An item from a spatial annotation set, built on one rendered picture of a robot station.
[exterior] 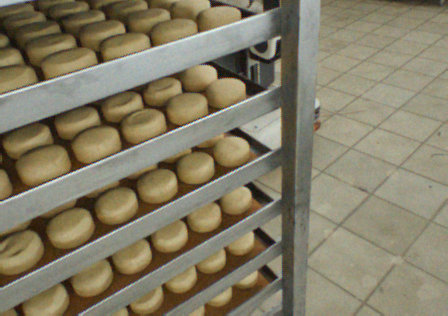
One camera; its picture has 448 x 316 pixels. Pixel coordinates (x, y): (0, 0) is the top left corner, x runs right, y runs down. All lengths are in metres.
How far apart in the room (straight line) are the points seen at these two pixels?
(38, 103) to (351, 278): 1.65
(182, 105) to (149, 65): 0.11
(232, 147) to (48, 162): 0.24
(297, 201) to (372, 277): 1.34
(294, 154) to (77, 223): 0.27
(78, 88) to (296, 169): 0.29
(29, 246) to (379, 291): 1.55
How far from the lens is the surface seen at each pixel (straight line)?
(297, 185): 0.55
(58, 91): 0.36
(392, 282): 1.90
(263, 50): 2.12
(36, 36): 0.51
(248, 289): 0.74
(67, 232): 0.48
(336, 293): 1.81
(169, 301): 0.63
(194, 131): 0.44
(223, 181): 0.50
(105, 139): 0.44
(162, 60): 0.39
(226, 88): 0.50
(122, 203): 0.49
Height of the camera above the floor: 1.46
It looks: 35 degrees down
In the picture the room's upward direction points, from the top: 6 degrees counter-clockwise
